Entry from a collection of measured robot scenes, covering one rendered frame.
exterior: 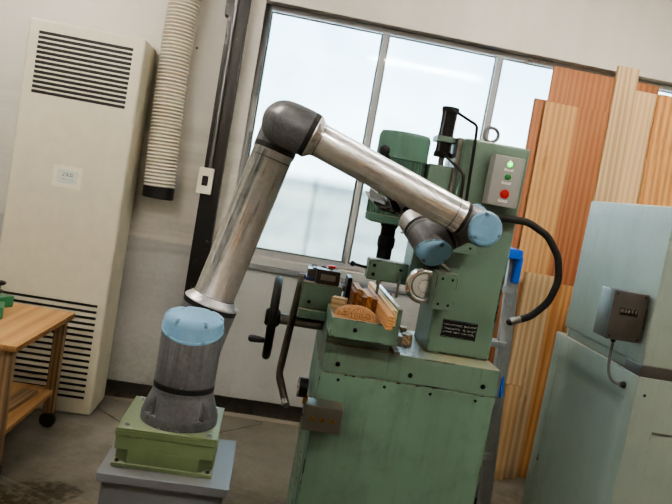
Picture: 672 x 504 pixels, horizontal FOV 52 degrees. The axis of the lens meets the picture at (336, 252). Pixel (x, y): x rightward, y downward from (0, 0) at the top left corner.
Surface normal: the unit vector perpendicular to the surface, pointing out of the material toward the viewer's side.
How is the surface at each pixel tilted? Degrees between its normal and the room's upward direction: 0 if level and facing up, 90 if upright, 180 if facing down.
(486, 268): 90
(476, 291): 90
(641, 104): 87
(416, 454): 90
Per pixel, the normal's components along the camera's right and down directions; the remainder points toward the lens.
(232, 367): 0.08, 0.11
